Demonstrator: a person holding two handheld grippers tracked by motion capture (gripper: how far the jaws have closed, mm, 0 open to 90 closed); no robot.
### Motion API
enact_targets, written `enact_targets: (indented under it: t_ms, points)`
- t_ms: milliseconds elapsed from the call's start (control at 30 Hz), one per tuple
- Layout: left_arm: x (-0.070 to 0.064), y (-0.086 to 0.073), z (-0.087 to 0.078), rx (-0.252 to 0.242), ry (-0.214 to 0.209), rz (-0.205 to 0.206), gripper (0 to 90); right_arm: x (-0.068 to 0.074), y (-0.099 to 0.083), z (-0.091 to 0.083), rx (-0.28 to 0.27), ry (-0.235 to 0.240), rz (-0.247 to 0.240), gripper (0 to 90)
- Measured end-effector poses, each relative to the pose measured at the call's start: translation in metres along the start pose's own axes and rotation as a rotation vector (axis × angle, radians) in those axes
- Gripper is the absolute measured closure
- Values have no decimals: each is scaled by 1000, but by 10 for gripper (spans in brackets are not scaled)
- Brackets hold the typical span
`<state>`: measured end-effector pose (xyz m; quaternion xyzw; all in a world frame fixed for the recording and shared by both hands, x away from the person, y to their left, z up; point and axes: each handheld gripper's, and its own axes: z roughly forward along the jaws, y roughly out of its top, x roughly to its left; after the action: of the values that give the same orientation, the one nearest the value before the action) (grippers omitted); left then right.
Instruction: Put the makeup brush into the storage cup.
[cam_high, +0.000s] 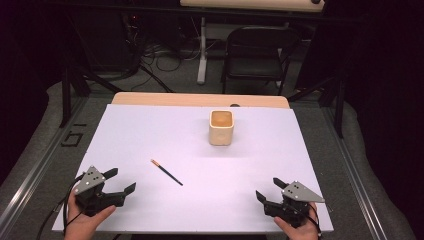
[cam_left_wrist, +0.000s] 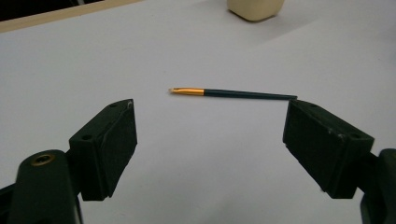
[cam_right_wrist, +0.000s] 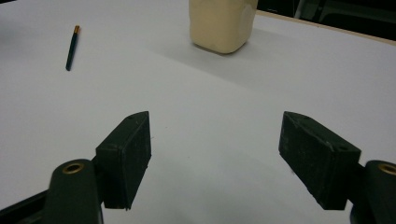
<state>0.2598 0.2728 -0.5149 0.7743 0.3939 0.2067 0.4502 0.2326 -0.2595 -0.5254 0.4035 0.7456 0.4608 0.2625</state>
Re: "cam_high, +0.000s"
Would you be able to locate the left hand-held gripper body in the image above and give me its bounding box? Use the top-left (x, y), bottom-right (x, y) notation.
top-left (73, 165), bottom-right (127, 217)

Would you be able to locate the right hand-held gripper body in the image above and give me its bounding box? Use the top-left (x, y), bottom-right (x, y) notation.
top-left (263, 180), bottom-right (326, 229)

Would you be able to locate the dark pencil with orange end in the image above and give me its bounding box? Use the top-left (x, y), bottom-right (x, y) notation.
top-left (150, 158), bottom-right (184, 187)

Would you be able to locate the beige square cup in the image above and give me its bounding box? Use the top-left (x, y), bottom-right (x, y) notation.
top-left (208, 109), bottom-right (235, 147)

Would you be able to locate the person's right hand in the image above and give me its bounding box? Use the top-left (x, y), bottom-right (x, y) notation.
top-left (273, 201), bottom-right (323, 240)

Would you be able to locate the person's left hand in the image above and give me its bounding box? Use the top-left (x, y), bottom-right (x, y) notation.
top-left (63, 199), bottom-right (117, 240)

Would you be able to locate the white board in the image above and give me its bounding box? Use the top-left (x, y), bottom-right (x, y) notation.
top-left (52, 103), bottom-right (334, 233)

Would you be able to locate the black metal stand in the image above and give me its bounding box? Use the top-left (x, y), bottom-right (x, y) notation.
top-left (59, 63), bottom-right (125, 129)
top-left (288, 74), bottom-right (346, 139)

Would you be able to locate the wooden table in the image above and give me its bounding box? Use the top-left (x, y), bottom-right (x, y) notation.
top-left (111, 92), bottom-right (290, 109)

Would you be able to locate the black folding chair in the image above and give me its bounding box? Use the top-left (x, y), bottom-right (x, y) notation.
top-left (220, 25), bottom-right (301, 96)

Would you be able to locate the white table leg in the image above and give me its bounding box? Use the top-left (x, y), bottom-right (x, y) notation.
top-left (196, 16), bottom-right (208, 85)

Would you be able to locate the beige background table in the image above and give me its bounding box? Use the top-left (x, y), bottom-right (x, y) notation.
top-left (179, 0), bottom-right (326, 14)

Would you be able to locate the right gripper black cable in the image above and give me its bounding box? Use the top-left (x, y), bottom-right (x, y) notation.
top-left (308, 202), bottom-right (324, 238)

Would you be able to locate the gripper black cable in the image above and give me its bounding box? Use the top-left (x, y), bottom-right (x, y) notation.
top-left (308, 202), bottom-right (324, 238)
top-left (35, 172), bottom-right (87, 240)

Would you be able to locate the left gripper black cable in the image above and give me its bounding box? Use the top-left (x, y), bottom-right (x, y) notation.
top-left (35, 172), bottom-right (87, 240)

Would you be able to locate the aluminium rail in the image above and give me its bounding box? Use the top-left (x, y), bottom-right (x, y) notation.
top-left (320, 106), bottom-right (388, 240)
top-left (0, 96), bottom-right (88, 234)

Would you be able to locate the tangle of floor cables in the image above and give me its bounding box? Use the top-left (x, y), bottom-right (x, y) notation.
top-left (124, 13), bottom-right (221, 94)

